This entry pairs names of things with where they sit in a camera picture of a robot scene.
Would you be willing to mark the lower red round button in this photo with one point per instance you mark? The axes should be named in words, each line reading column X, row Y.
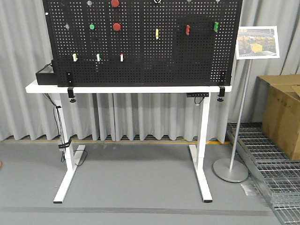
column 117, row 26

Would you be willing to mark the red round button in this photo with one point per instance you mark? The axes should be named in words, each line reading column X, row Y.
column 115, row 3
column 117, row 26

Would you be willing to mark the upper red round button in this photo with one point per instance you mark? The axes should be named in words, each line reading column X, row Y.
column 115, row 3

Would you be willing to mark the desk height control panel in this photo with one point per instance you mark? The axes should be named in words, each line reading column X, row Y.
column 197, row 95

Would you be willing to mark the white standing desk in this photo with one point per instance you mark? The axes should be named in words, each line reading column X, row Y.
column 197, row 151

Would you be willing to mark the right black table clamp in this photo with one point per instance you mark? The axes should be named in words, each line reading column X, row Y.
column 221, row 86

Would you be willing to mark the black table clamp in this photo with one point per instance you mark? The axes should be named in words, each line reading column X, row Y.
column 221, row 86
column 70, row 91

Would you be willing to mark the black perforated pegboard panel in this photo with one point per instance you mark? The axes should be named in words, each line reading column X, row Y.
column 175, row 59

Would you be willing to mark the left black table clamp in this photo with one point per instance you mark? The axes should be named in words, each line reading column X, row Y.
column 70, row 91

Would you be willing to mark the black box behind panel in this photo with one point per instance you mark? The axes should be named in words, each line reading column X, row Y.
column 47, row 75

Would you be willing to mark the silver sign stand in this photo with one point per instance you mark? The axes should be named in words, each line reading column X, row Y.
column 253, row 42

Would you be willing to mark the grey curtain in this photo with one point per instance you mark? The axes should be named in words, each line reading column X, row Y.
column 25, row 49

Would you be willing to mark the brown cardboard box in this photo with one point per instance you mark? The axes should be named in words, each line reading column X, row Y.
column 281, row 122

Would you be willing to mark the metal floor grating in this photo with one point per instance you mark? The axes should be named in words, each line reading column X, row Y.
column 276, row 176

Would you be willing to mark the red white rocker switch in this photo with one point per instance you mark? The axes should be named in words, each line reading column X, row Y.
column 121, row 57

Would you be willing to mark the red toggle switch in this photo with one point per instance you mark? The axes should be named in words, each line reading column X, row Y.
column 187, row 30

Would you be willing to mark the yellow white rocker switch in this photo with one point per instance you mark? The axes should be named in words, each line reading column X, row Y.
column 75, row 58

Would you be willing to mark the green toggle switch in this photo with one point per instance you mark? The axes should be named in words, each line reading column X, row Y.
column 216, row 26

